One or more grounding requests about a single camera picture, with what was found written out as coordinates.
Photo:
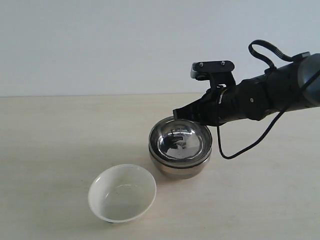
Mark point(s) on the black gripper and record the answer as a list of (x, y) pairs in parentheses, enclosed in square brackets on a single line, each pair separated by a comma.
[(247, 100)]

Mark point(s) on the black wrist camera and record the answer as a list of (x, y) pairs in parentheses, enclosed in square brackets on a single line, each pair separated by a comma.
[(218, 73)]

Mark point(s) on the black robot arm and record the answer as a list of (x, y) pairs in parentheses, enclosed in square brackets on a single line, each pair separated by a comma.
[(281, 84)]

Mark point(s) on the smooth stainless steel bowl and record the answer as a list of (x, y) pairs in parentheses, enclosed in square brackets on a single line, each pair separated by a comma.
[(182, 170)]

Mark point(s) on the white ceramic bowl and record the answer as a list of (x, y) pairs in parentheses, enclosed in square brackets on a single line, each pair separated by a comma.
[(122, 193)]

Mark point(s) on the ribbed stainless steel bowl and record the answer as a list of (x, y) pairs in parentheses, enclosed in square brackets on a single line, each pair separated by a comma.
[(180, 143)]

